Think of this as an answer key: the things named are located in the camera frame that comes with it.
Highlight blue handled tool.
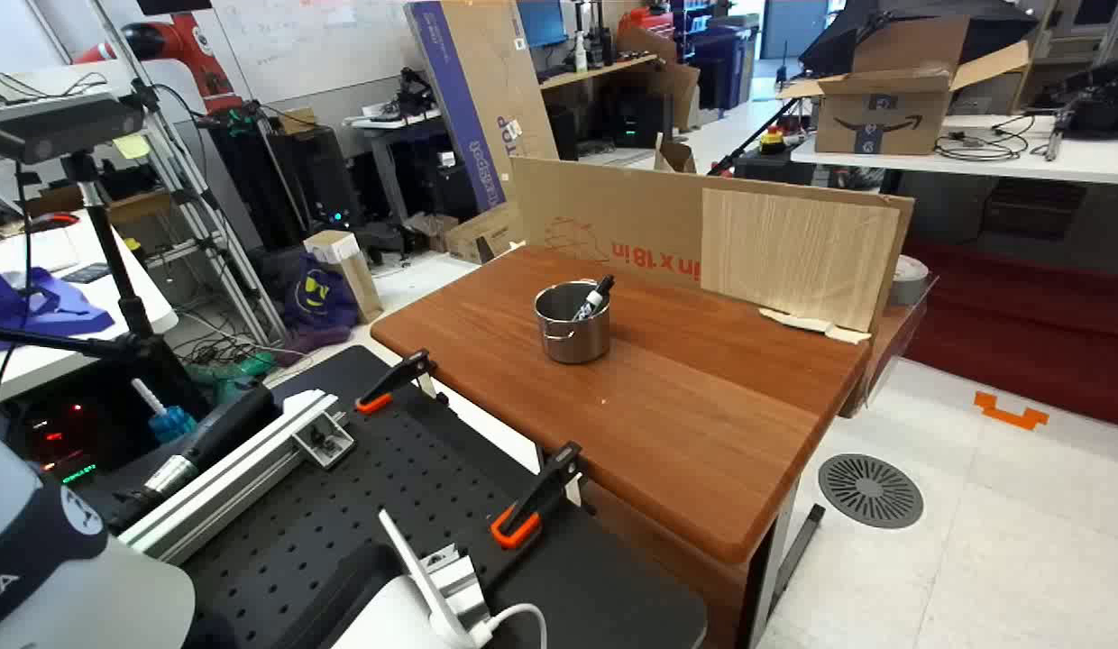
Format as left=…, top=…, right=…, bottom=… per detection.
left=127, top=375, right=202, bottom=452

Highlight round grey floor drain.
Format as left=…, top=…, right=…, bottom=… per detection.
left=814, top=452, right=929, bottom=534

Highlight grey bin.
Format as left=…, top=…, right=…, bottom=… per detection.
left=886, top=251, right=939, bottom=313

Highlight black control box red lights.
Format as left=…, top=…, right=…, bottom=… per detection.
left=0, top=337, right=215, bottom=489

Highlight purple bag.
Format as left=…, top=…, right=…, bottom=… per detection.
left=267, top=247, right=363, bottom=342

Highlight aluminium extrusion rail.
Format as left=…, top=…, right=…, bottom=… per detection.
left=114, top=385, right=362, bottom=565

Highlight green object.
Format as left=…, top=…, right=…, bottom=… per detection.
left=189, top=348, right=283, bottom=406

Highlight grey camera on tripod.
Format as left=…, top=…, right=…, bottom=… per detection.
left=0, top=90, right=153, bottom=165

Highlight black perforated base board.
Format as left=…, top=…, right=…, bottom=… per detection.
left=178, top=342, right=712, bottom=649

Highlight white cable with plug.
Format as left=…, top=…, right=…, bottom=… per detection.
left=374, top=509, right=553, bottom=649

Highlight beige cardboard box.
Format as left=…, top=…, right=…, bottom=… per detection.
left=299, top=229, right=385, bottom=323

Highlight metal ladder stand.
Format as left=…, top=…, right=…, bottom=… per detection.
left=90, top=0, right=292, bottom=350

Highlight dark red carpet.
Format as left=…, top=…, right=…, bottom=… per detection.
left=900, top=233, right=1118, bottom=434

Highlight red machine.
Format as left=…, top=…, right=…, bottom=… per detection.
left=72, top=7, right=245, bottom=120

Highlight purple cloth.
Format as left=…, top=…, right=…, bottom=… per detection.
left=0, top=256, right=114, bottom=354

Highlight open amazon cardboard box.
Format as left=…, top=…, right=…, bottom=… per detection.
left=779, top=16, right=1034, bottom=160

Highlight black orange bar clamp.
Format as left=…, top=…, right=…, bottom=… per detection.
left=350, top=348, right=435, bottom=422
left=488, top=439, right=587, bottom=555

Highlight silver metal pot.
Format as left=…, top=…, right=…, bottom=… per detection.
left=530, top=278, right=618, bottom=367

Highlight white black robot base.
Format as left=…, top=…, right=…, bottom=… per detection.
left=0, top=427, right=202, bottom=649

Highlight black marker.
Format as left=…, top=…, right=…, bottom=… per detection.
left=566, top=275, right=618, bottom=323

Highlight black tripod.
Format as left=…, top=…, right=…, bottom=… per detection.
left=0, top=150, right=192, bottom=402

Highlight grey cable bundle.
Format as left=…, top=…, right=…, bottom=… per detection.
left=934, top=111, right=1072, bottom=165

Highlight tall cardboard box blue side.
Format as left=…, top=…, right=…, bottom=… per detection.
left=402, top=0, right=564, bottom=217

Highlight small flat cardboard box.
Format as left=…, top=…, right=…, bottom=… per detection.
left=441, top=197, right=528, bottom=268

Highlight brown cardboard panel red print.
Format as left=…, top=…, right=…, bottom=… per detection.
left=504, top=156, right=918, bottom=340

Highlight pale corrugated cardboard sheet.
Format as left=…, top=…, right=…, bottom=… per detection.
left=696, top=183, right=905, bottom=342

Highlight black handled tool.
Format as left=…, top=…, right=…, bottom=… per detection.
left=141, top=381, right=286, bottom=500

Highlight white side table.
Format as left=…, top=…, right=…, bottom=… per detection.
left=0, top=206, right=180, bottom=406

